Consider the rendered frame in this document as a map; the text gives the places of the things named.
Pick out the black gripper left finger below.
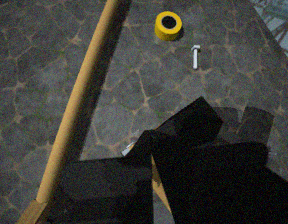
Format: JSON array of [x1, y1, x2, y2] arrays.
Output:
[[61, 130, 154, 224]]

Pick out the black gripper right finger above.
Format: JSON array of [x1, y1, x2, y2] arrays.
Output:
[[149, 130, 268, 224]]

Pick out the yellow ring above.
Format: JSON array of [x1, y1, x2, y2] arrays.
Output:
[[155, 11, 182, 41]]

